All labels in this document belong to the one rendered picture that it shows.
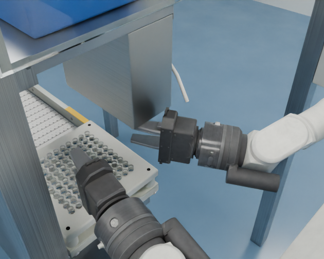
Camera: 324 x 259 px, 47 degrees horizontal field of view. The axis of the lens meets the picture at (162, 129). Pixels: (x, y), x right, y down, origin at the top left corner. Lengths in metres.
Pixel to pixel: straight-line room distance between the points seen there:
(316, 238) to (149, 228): 0.23
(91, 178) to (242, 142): 0.29
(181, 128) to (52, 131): 0.47
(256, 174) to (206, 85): 2.21
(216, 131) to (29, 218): 0.36
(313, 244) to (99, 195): 0.31
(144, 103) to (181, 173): 1.51
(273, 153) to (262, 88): 2.26
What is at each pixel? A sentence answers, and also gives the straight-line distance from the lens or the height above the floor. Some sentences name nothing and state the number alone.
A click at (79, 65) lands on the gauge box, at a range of 0.77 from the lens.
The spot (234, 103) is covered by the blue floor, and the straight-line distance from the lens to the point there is 2.74.
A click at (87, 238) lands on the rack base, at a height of 0.96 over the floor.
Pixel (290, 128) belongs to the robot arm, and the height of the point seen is 1.17.
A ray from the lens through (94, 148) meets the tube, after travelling 0.90.
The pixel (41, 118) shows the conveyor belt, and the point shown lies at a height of 0.94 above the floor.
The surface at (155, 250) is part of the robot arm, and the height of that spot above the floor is 1.18.
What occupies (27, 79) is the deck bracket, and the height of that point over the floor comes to 1.35.
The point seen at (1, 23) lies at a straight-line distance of 0.40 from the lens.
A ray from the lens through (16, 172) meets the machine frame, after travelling 0.51.
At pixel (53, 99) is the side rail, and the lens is 1.13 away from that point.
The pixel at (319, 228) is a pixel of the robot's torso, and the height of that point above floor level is 1.27.
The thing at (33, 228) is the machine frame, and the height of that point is 1.16.
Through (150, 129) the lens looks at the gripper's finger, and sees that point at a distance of 0.72.
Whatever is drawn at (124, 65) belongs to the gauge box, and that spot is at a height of 1.29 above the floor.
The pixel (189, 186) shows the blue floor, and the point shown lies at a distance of 2.13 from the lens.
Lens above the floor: 1.62
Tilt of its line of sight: 41 degrees down
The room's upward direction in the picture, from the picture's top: straight up
